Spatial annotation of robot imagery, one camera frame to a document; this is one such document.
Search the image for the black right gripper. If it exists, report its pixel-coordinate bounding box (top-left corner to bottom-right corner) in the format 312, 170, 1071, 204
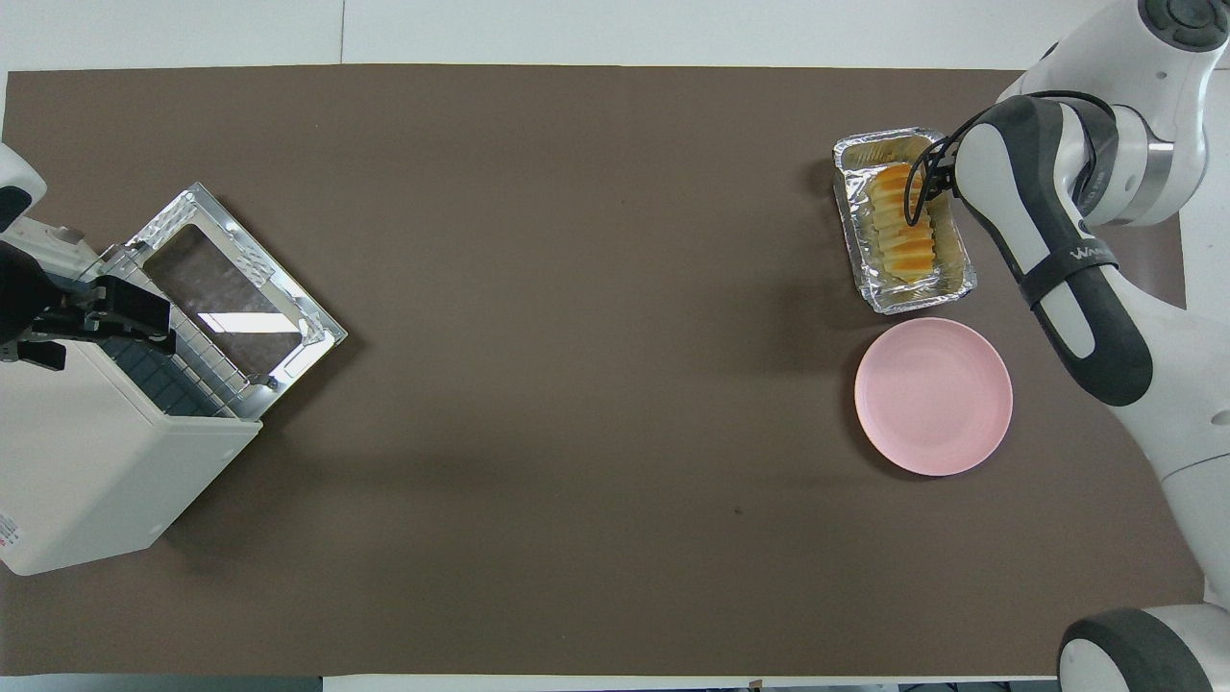
924, 142, 960, 198

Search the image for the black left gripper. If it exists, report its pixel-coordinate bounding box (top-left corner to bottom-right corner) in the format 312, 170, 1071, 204
0, 240, 176, 371

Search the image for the pink round plate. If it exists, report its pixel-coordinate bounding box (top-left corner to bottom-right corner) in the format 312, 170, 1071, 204
854, 317, 1014, 477

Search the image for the golden sliced bread loaf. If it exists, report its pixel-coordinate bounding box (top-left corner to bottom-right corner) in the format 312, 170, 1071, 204
868, 163, 940, 283

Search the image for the cream toaster oven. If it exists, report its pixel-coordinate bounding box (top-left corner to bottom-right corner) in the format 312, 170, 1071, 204
0, 245, 265, 578

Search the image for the glass oven door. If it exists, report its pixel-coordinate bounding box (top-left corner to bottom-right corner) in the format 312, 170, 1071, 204
123, 183, 349, 421

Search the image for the oven wire rack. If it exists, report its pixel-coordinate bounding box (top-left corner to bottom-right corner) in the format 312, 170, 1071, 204
106, 279, 277, 421

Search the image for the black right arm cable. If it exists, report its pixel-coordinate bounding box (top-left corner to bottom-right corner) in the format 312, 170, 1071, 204
903, 89, 1120, 229

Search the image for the aluminium foil tray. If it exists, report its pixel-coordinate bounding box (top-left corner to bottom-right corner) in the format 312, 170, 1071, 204
832, 127, 978, 316

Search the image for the brown table mat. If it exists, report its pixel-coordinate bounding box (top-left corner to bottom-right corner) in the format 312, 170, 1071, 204
0, 64, 1207, 678

